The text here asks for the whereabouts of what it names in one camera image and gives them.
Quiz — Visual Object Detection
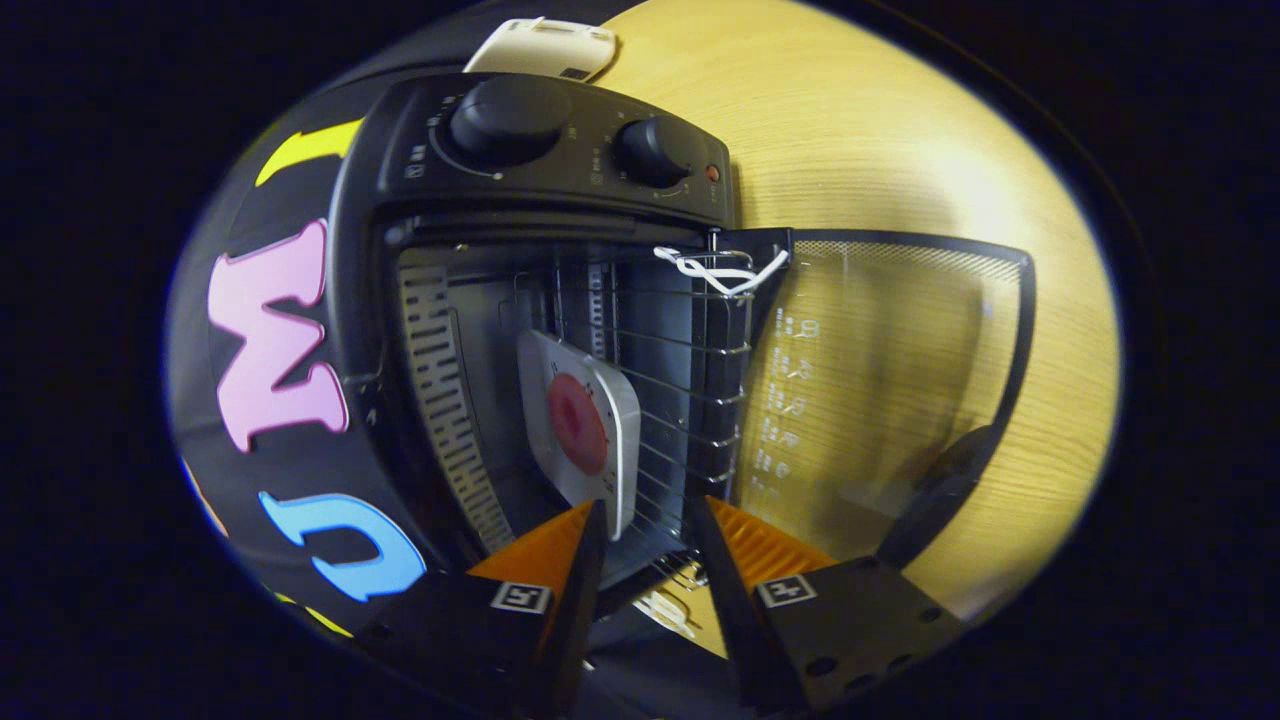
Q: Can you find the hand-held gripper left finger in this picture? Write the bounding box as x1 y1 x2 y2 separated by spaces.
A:
355 500 609 720

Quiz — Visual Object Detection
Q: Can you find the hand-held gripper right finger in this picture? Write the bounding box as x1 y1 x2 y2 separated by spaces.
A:
693 495 966 716

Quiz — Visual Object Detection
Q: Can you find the red meat patty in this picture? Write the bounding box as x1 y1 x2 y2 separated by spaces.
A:
547 373 609 476

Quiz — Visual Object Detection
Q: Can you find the white food tray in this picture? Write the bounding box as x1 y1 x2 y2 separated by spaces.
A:
517 330 642 541

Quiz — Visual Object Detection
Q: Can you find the black toaster oven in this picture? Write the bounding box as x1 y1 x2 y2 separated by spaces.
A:
325 72 1038 621

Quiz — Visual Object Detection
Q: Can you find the white bread toaster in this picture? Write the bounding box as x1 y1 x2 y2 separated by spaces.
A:
465 17 618 84

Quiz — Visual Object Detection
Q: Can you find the white cord loop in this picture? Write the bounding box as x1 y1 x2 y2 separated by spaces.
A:
655 245 791 298

